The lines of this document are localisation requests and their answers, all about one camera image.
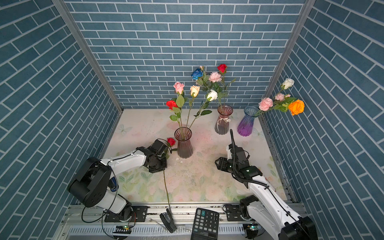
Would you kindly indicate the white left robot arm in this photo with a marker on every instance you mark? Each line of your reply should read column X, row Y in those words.
column 96, row 182

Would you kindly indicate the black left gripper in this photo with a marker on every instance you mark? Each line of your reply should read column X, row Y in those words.
column 154, row 170

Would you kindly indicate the small red rose stem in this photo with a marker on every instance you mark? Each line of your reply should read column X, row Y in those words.
column 222, row 68

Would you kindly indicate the pink rose single stem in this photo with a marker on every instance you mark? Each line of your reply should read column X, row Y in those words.
column 179, row 89

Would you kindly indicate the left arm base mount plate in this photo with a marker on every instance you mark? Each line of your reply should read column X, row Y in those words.
column 132, row 213

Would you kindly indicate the white rose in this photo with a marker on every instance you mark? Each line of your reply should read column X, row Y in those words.
column 211, row 96
column 288, row 83

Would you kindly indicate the orange rose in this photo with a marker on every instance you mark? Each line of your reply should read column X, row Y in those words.
column 293, row 105

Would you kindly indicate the purple blue ribbed glass vase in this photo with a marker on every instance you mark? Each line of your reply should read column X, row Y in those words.
column 245, row 127

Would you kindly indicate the dark smoky glass vase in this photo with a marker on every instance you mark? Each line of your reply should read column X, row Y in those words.
column 184, row 148

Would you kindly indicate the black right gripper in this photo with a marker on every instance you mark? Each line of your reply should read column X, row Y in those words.
column 222, row 164

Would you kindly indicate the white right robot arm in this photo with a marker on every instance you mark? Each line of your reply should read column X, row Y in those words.
column 264, row 205

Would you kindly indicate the black calculator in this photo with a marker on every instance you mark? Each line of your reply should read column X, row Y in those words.
column 206, row 225

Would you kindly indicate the blue rose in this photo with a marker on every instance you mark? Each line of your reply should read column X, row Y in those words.
column 198, row 73

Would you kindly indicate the black stapler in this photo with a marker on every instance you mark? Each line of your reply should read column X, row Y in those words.
column 168, row 221

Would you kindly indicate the blue stapler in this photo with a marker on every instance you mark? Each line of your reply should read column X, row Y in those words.
column 113, row 184

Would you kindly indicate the large pink rose spray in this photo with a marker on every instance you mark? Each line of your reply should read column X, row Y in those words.
column 215, row 81

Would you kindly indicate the peach rose stem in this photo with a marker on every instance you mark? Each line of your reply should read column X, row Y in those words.
column 194, row 91

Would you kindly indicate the pink glass vase with twine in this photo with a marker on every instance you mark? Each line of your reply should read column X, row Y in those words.
column 223, row 122

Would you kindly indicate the aluminium front rail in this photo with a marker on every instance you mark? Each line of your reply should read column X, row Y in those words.
column 183, row 213

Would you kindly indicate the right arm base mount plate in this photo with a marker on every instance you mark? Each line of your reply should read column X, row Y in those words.
column 235, row 213

